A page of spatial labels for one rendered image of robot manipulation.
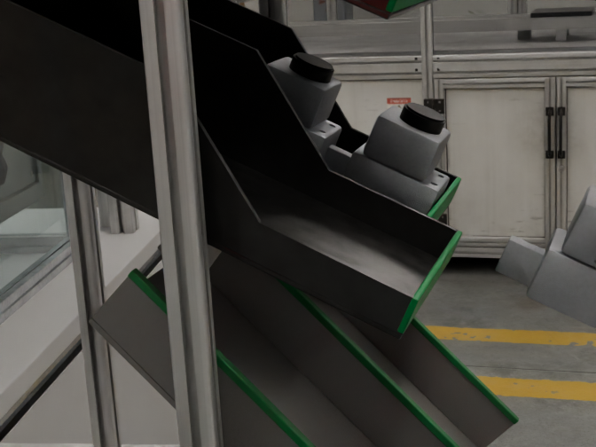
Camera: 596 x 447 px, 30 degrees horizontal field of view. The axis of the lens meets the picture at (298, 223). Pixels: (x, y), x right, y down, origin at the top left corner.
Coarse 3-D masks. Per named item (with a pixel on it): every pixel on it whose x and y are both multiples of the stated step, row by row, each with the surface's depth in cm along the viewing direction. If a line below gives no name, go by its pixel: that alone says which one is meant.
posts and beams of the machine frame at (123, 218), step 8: (112, 200) 209; (120, 200) 211; (112, 208) 210; (120, 208) 211; (128, 208) 209; (136, 208) 213; (112, 216) 210; (120, 216) 211; (128, 216) 210; (136, 216) 213; (112, 224) 211; (120, 224) 212; (128, 224) 210; (136, 224) 213; (112, 232) 211; (120, 232) 211; (128, 232) 211
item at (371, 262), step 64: (0, 0) 58; (64, 0) 68; (128, 0) 70; (0, 64) 59; (64, 64) 58; (128, 64) 57; (192, 64) 70; (256, 64) 68; (0, 128) 60; (64, 128) 59; (128, 128) 58; (256, 128) 69; (128, 192) 59; (256, 192) 67; (320, 192) 69; (256, 256) 58; (320, 256) 56; (384, 256) 65; (448, 256) 64; (384, 320) 56
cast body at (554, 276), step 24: (576, 216) 57; (552, 240) 59; (576, 240) 57; (504, 264) 60; (528, 264) 60; (552, 264) 58; (576, 264) 57; (528, 288) 59; (552, 288) 58; (576, 288) 57; (576, 312) 58
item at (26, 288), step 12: (60, 252) 189; (48, 264) 183; (60, 264) 188; (36, 276) 178; (48, 276) 183; (12, 288) 170; (24, 288) 173; (36, 288) 178; (0, 300) 165; (12, 300) 168; (24, 300) 172; (0, 312) 165; (12, 312) 168; (0, 324) 163
